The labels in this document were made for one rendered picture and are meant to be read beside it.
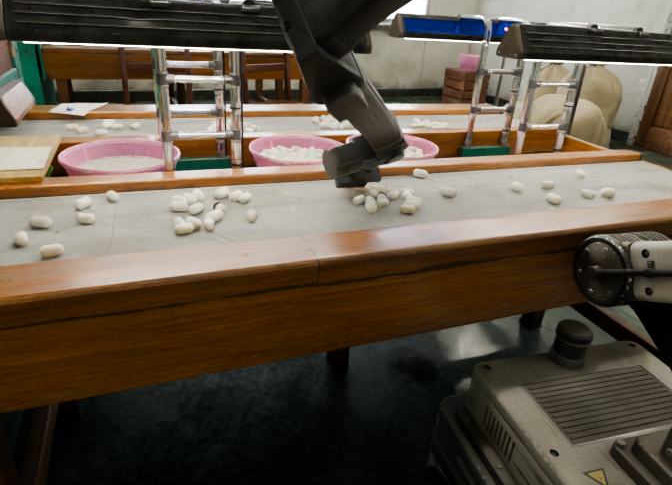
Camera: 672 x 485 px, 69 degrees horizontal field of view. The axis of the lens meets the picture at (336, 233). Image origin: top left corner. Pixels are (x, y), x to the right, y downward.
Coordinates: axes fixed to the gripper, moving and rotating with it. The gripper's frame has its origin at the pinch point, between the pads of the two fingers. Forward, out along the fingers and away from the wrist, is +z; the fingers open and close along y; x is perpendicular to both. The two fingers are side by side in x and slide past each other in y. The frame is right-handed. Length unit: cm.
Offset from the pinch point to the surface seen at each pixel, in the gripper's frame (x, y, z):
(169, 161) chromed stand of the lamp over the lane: -9.9, 37.4, 6.0
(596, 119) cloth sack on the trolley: -89, -272, 148
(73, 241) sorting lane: 11, 55, -12
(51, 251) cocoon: 14, 57, -17
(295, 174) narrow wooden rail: -4.1, 10.2, 3.3
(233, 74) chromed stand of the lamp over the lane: -24.2, 22.9, -6.0
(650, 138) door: -105, -428, 222
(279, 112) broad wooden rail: -48, -4, 55
